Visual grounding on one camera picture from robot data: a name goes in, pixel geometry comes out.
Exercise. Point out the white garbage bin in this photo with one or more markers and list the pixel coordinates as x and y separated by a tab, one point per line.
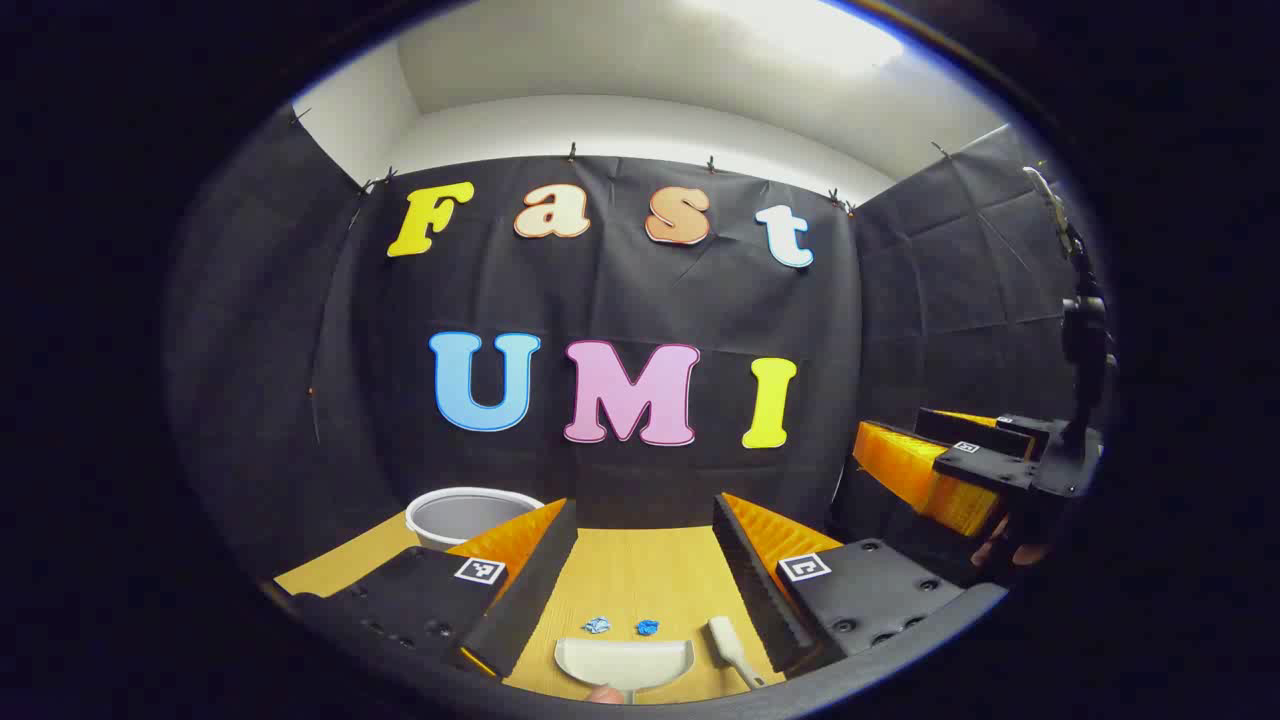
470	520

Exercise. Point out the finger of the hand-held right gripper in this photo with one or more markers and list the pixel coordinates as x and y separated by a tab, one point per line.
960	428
985	466

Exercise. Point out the light blue paper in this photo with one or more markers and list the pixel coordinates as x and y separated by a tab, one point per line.
597	625

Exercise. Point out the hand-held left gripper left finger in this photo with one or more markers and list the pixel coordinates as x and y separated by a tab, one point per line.
410	600

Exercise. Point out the wooden desktop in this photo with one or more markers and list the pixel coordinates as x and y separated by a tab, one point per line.
640	580

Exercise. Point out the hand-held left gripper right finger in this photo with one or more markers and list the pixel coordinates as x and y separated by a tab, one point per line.
870	590

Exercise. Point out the black backdrop cloth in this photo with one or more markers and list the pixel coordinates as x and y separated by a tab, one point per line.
620	290

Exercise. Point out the white dustpan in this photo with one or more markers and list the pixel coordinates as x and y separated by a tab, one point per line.
625	662

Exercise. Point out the small white broom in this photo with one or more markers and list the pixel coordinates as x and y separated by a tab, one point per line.
728	645

